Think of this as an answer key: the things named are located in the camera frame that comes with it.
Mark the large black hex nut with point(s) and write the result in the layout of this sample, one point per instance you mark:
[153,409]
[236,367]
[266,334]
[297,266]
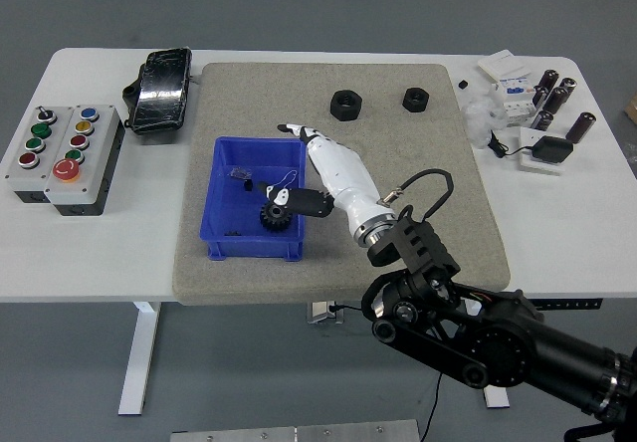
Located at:
[338,108]

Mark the white switch plate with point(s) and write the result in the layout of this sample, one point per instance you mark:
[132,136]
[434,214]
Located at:
[500,64]

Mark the brown cardboard box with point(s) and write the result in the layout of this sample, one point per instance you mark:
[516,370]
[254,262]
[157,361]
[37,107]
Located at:
[632,107]

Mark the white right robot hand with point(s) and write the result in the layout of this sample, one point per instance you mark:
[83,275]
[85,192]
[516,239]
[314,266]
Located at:
[341,173]

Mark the white circuit breaker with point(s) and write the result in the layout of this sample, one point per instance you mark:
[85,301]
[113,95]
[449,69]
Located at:
[515,103]

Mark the tiny black cube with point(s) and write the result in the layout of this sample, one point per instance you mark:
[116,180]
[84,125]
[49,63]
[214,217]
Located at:
[464,84]

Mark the black table control panel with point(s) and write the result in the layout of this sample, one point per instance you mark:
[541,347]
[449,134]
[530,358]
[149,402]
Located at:
[567,304]

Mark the grey box with selector switch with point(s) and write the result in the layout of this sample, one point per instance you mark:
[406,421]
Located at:
[52,138]

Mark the silver power socket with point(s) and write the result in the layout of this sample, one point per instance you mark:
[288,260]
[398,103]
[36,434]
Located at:
[318,312]

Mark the dark brown cylindrical capacitor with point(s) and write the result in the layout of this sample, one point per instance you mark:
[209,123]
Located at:
[557,100]
[549,79]
[543,120]
[581,127]
[540,97]
[566,87]

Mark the grey metal plate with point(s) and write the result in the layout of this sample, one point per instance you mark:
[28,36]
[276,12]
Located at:
[296,433]

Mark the black wrapped device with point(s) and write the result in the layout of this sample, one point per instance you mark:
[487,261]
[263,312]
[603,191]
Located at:
[161,88]

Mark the small black part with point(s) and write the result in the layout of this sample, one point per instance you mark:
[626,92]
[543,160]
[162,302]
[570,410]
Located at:
[248,184]

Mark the small clear parts bag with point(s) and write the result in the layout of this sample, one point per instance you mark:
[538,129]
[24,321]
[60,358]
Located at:
[239,171]

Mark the crumpled clear plastic bag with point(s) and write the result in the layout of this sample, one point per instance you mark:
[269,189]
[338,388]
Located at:
[478,118]

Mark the black gear wheel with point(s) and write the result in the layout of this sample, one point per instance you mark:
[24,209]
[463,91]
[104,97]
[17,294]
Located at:
[273,220]

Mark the grey box with emergency stop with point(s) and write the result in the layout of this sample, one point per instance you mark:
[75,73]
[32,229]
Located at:
[99,128]

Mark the small black hex nut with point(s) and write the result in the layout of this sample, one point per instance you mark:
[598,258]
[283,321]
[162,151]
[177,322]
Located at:
[410,103]

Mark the white square plate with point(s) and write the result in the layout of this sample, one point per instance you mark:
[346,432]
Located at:
[529,164]

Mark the white table leg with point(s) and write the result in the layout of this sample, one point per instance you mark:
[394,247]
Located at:
[495,399]
[139,357]

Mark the blue plastic bin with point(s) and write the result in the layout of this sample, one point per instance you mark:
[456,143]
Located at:
[229,213]

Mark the grey-brown foam mat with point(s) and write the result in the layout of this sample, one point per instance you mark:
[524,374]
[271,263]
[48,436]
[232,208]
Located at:
[298,88]

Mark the black power adapter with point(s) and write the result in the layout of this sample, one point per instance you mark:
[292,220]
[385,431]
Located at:
[551,150]

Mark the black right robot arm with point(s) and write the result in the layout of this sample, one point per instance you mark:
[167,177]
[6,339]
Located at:
[507,342]

